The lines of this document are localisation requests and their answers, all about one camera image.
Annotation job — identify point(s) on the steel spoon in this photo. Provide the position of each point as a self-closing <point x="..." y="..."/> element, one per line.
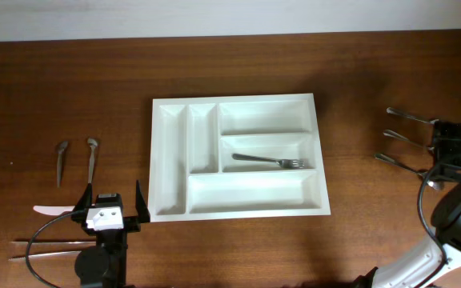
<point x="395" y="135"/>
<point x="408" y="168"/>

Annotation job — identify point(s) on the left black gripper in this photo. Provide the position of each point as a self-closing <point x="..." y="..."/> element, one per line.
<point x="133" y="223"/>

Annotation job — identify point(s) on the small steel teaspoon right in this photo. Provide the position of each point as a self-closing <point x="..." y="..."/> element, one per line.
<point x="93" y="144"/>

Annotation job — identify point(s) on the small steel teaspoon left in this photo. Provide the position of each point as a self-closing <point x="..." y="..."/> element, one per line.
<point x="61" y="148"/>

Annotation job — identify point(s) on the steel fork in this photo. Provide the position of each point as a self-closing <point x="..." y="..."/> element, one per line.
<point x="283" y="163"/>
<point x="391" y="110"/>

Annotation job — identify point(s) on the small steel teaspoon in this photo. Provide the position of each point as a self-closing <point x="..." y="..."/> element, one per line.
<point x="93" y="144"/>
<point x="61" y="148"/>

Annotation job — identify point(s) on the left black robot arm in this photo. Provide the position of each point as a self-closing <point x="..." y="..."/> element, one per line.
<point x="103" y="265"/>

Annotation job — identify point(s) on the white plastic cutlery tray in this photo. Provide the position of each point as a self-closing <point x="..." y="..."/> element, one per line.
<point x="194" y="177"/>

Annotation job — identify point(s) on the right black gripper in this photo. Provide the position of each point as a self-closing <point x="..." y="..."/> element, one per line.
<point x="442" y="159"/>

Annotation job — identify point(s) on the steel fork in tray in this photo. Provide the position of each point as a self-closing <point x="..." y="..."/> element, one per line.
<point x="283" y="163"/>

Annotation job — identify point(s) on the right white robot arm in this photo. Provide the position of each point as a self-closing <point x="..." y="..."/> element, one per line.
<point x="440" y="252"/>

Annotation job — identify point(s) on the white plastic knife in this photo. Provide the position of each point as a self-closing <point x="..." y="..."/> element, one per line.
<point x="53" y="210"/>

